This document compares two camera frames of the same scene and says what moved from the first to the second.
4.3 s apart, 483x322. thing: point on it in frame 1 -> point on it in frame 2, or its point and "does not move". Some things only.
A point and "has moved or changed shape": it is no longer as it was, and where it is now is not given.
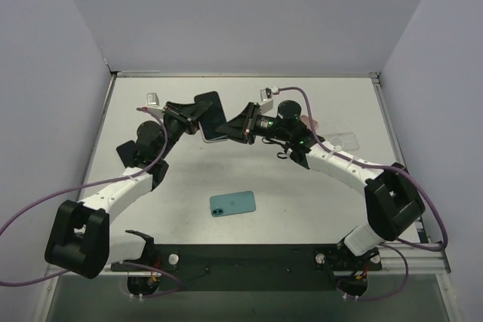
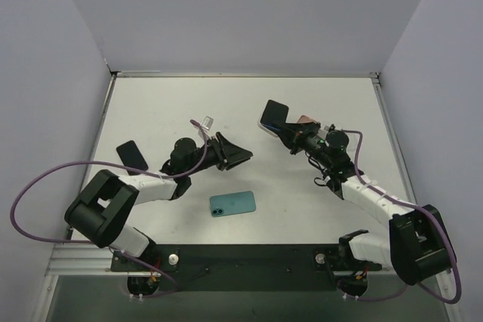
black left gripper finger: (203, 107) -> (235, 155)
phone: (305, 120) does not move
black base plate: (252, 268) does not move
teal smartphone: (232, 203) does not move
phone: (213, 118) has moved or changed shape
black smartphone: (128, 154) does not move
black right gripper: (250, 123) -> (296, 137)
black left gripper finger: (189, 110) -> (232, 153)
